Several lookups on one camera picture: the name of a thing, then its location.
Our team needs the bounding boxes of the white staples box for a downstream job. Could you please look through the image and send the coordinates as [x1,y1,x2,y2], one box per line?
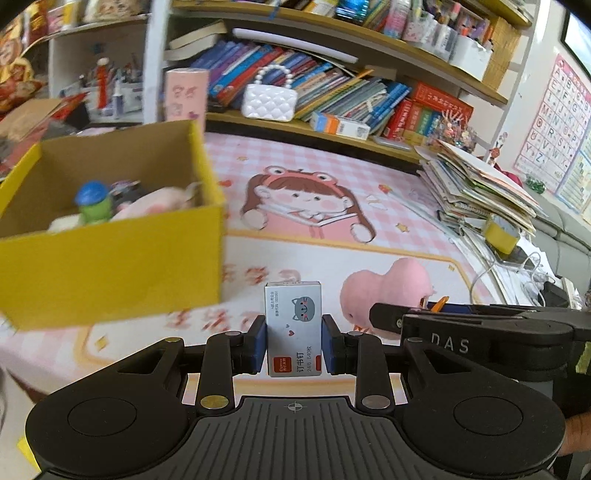
[264,281,322,377]

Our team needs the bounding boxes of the white cable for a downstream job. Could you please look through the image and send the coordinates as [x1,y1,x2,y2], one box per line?
[468,250,546,296]

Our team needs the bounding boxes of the blue orange white carton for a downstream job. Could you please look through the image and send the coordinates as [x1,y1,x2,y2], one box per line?
[310,112,370,141]

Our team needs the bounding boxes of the strawberry topped ruler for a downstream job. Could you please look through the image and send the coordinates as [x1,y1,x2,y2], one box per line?
[379,184,439,222]

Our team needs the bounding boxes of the white quilted pearl handbag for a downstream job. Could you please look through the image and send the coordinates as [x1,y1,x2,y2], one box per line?
[240,64,298,123]

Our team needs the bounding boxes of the yellow cardboard box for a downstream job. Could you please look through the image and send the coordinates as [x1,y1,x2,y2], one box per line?
[1,121,225,330]

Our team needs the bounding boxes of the stack of papers and books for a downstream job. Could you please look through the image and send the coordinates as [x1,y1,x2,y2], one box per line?
[416,141,545,235]

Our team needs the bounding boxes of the green dinosaur toy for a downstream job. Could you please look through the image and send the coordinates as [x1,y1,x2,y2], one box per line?
[74,181,112,225]

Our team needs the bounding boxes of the wooden bookshelf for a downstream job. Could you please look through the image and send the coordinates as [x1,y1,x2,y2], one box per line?
[144,1,531,163]

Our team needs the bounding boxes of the red dictionary books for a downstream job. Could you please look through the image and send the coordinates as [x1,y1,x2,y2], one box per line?
[382,81,474,146]

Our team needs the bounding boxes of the pink cartoon desk mat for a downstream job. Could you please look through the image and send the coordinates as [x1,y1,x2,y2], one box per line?
[1,133,499,392]

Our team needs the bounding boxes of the pink plush heart clip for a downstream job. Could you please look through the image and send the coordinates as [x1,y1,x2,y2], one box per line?
[339,257,434,340]

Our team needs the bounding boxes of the red fortune god decoration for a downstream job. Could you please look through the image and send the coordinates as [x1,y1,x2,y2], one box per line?
[0,16,46,118]

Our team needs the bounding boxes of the person's right hand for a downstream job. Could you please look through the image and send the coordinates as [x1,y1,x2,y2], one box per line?
[559,412,591,456]

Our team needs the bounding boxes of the row of shelf books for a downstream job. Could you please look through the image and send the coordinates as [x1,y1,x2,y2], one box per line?
[164,21,411,137]

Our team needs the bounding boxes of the black phone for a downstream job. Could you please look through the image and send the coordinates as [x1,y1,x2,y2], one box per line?
[493,246,533,267]

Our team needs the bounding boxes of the grey sofa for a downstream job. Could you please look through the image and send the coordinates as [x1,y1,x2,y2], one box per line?
[532,192,591,297]

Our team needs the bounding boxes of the white cubby shelf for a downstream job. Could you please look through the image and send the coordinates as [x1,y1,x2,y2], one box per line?
[45,13,152,125]

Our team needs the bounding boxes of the pink cylindrical pen holder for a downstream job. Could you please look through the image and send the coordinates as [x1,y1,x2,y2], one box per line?
[164,68,209,133]

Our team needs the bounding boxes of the alphabet wall poster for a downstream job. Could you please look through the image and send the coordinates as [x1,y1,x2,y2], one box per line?
[514,55,590,193]

